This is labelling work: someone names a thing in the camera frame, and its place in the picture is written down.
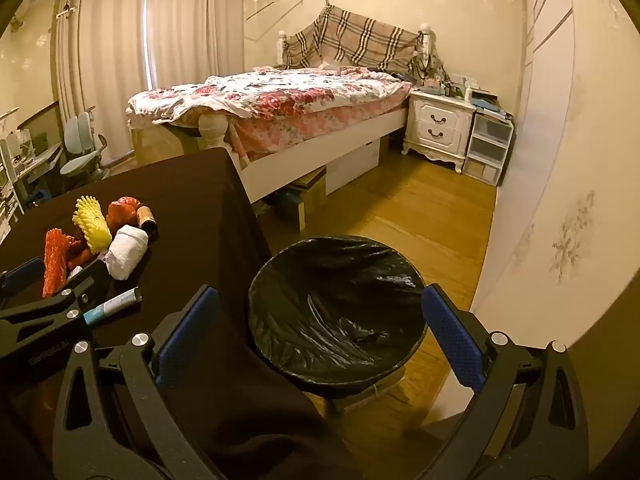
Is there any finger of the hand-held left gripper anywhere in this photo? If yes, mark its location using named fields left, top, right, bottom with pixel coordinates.
left=0, top=256, right=46, bottom=307
left=0, top=261, right=112, bottom=336

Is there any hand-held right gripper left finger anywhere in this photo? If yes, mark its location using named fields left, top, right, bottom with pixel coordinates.
left=52, top=285, right=221, bottom=480

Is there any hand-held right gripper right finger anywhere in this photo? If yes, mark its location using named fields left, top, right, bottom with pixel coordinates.
left=421, top=284, right=591, bottom=480

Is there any orange foam fruit net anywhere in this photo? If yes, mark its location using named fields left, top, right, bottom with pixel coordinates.
left=42, top=228, right=72, bottom=299

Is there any teal and white tube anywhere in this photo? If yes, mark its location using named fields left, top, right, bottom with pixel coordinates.
left=82, top=287, right=142, bottom=326

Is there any yellow foam fruit net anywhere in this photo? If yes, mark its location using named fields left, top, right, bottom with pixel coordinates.
left=72, top=195, right=113, bottom=255

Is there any white paper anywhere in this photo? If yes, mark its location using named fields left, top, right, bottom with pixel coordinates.
left=104, top=225, right=150, bottom=281

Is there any bin with black bag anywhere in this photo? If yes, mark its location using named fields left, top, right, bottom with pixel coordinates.
left=247, top=235, right=430, bottom=401

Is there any white shelf unit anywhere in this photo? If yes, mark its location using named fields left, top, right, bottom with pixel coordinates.
left=0, top=107, right=26, bottom=241

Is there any red plastic bag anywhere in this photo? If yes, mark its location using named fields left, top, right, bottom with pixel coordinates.
left=106, top=196, right=141, bottom=233

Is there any white desk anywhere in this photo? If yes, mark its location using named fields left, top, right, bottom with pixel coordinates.
left=17, top=130, right=66, bottom=196

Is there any grey office chair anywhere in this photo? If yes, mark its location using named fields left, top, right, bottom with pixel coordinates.
left=59, top=106, right=112, bottom=183

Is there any cardboard box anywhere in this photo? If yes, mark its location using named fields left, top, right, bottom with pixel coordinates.
left=131, top=127, right=201, bottom=161
left=277, top=167, right=328, bottom=233

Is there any clear plastic drawer unit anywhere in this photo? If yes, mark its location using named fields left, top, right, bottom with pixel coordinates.
left=462, top=110, right=516, bottom=187

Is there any white storage box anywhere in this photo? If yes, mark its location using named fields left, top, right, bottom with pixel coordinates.
left=325, top=137, right=382, bottom=196

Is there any bed with floral quilt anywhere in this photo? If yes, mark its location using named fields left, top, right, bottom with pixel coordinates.
left=127, top=25, right=436, bottom=206

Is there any white nightstand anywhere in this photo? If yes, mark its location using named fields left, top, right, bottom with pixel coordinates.
left=401, top=89, right=477, bottom=175

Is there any cream curtain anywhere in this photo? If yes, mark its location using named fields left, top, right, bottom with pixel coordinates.
left=145, top=0, right=221, bottom=91
left=50, top=0, right=148, bottom=161

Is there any floral quilt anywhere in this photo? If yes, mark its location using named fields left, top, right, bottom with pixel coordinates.
left=125, top=65, right=416, bottom=128

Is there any pile of nightstand items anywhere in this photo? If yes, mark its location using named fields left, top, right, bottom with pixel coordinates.
left=415, top=72, right=501, bottom=106

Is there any plaid blanket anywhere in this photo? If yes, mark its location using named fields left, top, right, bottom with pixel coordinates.
left=285, top=5, right=421, bottom=68

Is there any metal rod frame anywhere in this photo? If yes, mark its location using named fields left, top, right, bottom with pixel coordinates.
left=244, top=0, right=332, bottom=41

